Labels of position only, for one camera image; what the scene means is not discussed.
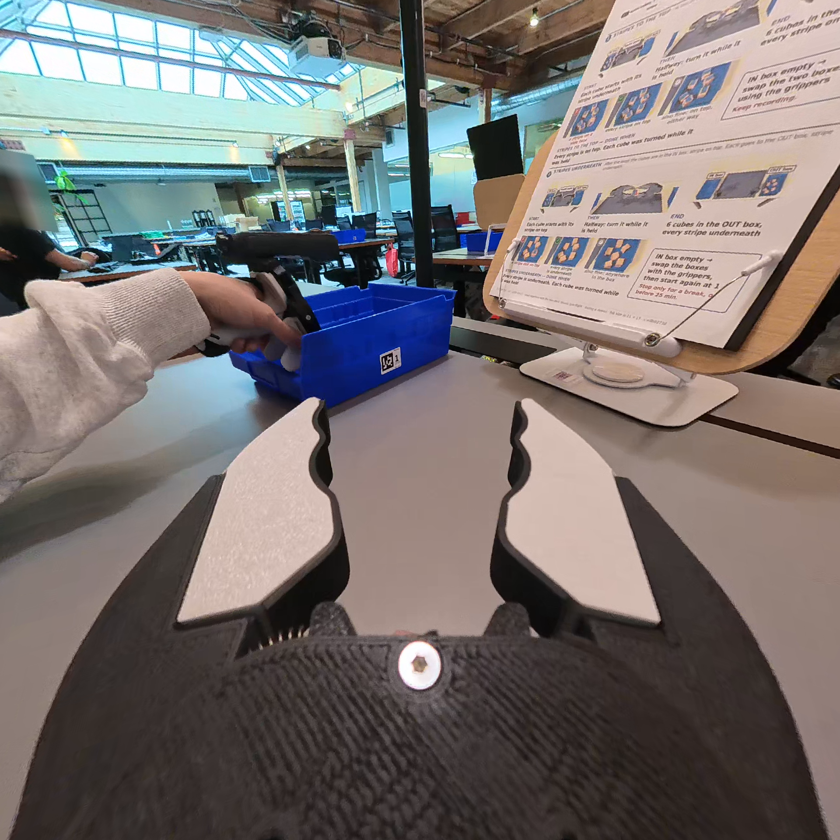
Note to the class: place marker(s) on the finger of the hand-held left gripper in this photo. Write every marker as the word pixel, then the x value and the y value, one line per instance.
pixel 292 358

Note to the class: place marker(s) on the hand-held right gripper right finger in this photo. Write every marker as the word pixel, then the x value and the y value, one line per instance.
pixel 577 525

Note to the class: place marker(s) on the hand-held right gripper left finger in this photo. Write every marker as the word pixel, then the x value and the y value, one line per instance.
pixel 262 525

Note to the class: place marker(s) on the blue plastic bin white tag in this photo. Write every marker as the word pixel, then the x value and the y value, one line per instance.
pixel 341 348

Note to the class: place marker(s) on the person's left hand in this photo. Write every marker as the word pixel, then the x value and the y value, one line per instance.
pixel 229 305

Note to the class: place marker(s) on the red bag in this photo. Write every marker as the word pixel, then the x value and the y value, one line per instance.
pixel 392 259

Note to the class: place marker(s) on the black office chair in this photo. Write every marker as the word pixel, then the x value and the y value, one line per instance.
pixel 403 226
pixel 445 226

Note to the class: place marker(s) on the black pole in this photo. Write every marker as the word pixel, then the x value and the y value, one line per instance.
pixel 415 131

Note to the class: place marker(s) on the white ceiling projector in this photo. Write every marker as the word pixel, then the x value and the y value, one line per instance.
pixel 315 56

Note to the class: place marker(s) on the wooden document stand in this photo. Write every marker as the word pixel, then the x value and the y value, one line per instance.
pixel 499 203

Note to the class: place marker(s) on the green plant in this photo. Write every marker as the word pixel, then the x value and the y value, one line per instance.
pixel 65 180

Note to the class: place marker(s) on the black screen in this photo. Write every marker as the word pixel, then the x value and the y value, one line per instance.
pixel 495 148

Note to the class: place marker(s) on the printed instruction sheet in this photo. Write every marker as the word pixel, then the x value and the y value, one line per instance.
pixel 689 164

